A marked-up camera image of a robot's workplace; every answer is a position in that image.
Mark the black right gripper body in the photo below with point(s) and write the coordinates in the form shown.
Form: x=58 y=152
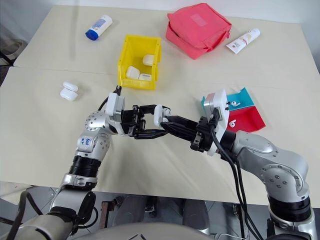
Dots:
x=203 y=137

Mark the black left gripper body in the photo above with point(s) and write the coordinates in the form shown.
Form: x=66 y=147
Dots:
x=130 y=121

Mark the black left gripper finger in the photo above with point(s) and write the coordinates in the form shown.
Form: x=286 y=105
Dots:
x=148 y=108
x=150 y=133

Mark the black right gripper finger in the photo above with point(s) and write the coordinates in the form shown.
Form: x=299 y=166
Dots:
x=183 y=122
x=181 y=131

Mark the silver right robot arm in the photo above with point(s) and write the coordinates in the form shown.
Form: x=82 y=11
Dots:
x=275 y=160

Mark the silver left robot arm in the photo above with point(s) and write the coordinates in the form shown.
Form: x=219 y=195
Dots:
x=96 y=145

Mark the yellow plastic bin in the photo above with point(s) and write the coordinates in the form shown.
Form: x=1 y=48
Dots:
x=123 y=62

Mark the white plastic part with hole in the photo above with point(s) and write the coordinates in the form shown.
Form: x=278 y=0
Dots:
x=232 y=123
x=233 y=103

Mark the red plastic tray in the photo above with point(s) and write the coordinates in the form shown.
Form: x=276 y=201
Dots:
x=250 y=120

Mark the teal plastic tray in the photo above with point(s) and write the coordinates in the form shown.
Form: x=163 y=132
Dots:
x=246 y=100

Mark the brown metal table leg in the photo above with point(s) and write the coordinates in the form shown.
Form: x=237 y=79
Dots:
x=104 y=215

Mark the white tube with blue cap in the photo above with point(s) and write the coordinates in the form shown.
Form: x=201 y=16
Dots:
x=101 y=25

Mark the red fabric pouch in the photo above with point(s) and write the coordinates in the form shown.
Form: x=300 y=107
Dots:
x=197 y=25

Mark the silver robot torso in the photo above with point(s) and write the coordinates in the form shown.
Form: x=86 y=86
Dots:
x=150 y=233

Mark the white cosmetic tube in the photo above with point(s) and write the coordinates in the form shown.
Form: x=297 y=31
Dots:
x=243 y=40

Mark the dark chair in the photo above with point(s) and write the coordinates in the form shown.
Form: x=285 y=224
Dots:
x=10 y=47

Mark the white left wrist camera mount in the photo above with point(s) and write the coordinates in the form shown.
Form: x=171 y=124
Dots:
x=112 y=102

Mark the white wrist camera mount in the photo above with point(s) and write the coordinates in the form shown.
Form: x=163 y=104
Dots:
x=222 y=100
x=112 y=102

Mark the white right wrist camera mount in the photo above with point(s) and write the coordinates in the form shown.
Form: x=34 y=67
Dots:
x=222 y=100

